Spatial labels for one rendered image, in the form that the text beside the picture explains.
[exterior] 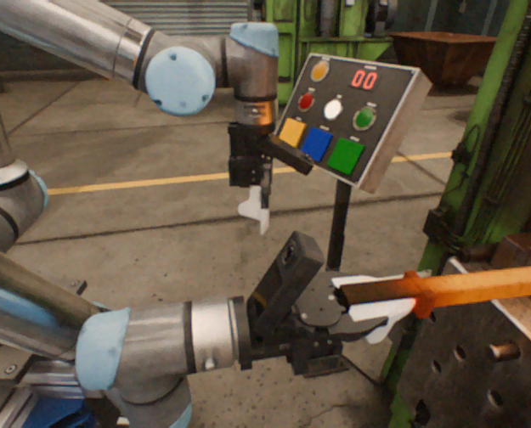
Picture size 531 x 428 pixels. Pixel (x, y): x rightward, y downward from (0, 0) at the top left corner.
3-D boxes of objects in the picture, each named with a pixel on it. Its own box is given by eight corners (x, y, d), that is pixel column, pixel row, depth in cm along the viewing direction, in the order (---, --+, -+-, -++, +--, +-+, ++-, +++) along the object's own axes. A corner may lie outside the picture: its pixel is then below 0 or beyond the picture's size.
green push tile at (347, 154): (349, 176, 75) (364, 146, 74) (326, 165, 80) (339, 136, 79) (353, 177, 76) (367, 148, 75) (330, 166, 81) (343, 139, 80)
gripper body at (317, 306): (320, 318, 44) (232, 331, 42) (329, 269, 39) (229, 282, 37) (343, 369, 37) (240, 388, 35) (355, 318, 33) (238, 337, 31)
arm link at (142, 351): (104, 347, 39) (86, 296, 34) (197, 333, 41) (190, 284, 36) (87, 414, 32) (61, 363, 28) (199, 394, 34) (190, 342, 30)
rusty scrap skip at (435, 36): (433, 95, 566) (449, 41, 520) (379, 76, 721) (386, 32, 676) (492, 92, 588) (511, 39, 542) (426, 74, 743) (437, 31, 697)
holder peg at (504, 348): (492, 367, 48) (499, 356, 47) (479, 351, 50) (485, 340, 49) (516, 362, 49) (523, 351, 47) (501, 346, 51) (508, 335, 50)
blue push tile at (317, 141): (318, 161, 82) (332, 133, 80) (299, 152, 87) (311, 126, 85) (323, 163, 83) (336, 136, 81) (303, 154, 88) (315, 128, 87)
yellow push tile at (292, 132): (293, 150, 89) (304, 124, 87) (276, 142, 94) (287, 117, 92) (297, 152, 90) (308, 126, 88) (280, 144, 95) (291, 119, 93)
